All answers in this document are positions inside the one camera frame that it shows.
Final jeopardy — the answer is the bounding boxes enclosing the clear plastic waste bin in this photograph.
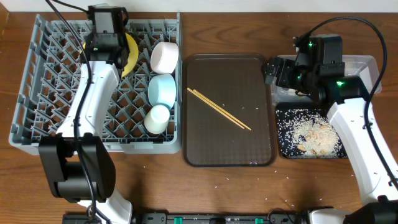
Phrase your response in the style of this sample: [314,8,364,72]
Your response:
[271,55,379,106]

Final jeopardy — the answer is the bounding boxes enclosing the grey plastic dish rack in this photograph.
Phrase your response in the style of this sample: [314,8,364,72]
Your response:
[9,16,182,155]

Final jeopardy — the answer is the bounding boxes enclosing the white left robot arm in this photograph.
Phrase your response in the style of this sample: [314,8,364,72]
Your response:
[38,4,133,223]

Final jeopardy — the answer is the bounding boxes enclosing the small pale green cup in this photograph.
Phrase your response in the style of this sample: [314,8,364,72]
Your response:
[144,105,170,134]

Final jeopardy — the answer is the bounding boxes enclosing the rice and food scraps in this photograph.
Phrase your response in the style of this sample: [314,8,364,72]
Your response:
[276,108,345,157]

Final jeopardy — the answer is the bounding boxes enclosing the dark brown serving tray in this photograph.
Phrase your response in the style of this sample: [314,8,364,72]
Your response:
[182,54,277,167]

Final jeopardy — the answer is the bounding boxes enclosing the light blue bowl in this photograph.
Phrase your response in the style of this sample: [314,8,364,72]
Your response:
[147,74,177,110]

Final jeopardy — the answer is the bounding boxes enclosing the pink white bowl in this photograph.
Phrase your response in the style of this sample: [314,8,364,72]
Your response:
[150,42,179,74]

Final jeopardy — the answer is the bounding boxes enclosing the yellow plate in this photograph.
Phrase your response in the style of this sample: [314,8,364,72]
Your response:
[81,33,139,78]

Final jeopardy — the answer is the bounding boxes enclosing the black waste tray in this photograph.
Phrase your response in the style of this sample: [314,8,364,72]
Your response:
[275,101,349,159]

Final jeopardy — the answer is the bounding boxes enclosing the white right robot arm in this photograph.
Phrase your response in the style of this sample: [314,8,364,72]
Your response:
[262,34,397,223]

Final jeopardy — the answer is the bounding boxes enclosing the wooden chopstick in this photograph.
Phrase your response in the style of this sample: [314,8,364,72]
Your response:
[193,90,252,131]
[187,88,244,129]

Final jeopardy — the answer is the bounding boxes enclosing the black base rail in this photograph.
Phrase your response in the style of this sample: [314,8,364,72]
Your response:
[62,212,343,224]

